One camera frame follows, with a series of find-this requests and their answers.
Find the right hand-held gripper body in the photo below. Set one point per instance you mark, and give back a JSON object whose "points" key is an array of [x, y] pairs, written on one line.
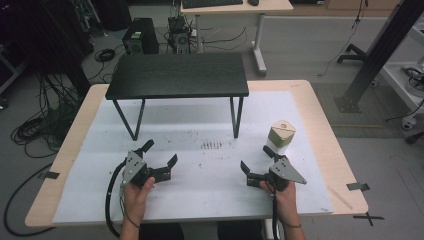
{"points": [[286, 171]]}

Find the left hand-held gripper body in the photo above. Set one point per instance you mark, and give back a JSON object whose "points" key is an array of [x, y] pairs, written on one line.
{"points": [[135, 168]]}

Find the green and clear canister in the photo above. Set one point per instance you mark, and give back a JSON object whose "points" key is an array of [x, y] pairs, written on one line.
{"points": [[280, 135]]}

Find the black desktop shelf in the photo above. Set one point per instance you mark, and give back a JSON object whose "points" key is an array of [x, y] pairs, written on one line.
{"points": [[178, 75]]}

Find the person's right hand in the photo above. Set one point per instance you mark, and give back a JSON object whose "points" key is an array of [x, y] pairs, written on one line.
{"points": [[286, 205]]}

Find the person's left hand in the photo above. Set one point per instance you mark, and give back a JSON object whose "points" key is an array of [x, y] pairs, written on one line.
{"points": [[135, 203]]}

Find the white table mat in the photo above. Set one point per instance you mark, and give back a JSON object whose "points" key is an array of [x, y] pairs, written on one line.
{"points": [[200, 186]]}

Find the person's legs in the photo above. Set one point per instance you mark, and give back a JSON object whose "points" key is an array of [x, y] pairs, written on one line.
{"points": [[240, 230]]}

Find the black tape strip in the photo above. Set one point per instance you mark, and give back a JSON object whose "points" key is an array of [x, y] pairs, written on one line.
{"points": [[357, 186], [52, 175]]}

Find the black tape cross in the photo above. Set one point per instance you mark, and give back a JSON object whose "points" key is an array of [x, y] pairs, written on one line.
{"points": [[368, 218]]}

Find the grey floor mat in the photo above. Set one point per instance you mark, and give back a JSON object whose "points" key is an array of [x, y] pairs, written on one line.
{"points": [[366, 113]]}

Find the black computer tower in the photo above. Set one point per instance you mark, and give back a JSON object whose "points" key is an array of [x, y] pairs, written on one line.
{"points": [[140, 36]]}

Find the small open computer case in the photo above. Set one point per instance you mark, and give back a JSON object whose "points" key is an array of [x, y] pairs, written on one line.
{"points": [[179, 35]]}

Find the black stand base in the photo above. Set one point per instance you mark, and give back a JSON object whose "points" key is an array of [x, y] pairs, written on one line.
{"points": [[353, 55]]}

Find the black metal pillar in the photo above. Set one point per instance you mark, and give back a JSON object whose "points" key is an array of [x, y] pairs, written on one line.
{"points": [[380, 53]]}

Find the light wooden office desk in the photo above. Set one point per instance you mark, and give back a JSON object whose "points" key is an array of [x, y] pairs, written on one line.
{"points": [[233, 8]]}

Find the white equipment cart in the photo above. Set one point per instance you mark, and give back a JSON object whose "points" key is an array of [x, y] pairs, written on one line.
{"points": [[405, 80]]}

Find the black computer mouse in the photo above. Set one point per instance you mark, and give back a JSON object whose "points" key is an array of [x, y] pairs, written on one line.
{"points": [[253, 2]]}

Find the dark curtain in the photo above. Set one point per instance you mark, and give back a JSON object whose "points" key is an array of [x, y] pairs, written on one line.
{"points": [[40, 36]]}

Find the black keyboard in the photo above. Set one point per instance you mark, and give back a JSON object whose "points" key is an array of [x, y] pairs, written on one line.
{"points": [[211, 3]]}

